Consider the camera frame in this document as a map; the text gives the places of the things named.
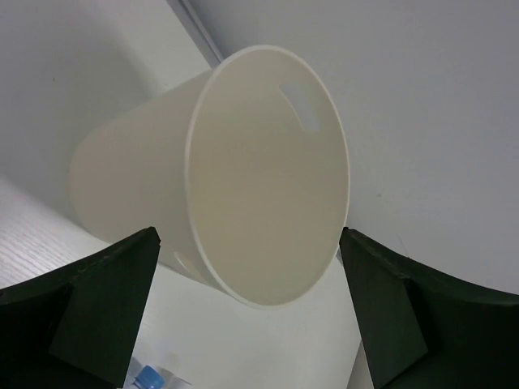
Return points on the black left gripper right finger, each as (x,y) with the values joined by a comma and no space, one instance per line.
(422,328)

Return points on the blue label water bottle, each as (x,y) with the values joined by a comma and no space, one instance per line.
(152,377)

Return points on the white plastic bin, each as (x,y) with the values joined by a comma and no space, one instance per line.
(243,170)

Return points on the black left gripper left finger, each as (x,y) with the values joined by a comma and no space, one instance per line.
(76,326)

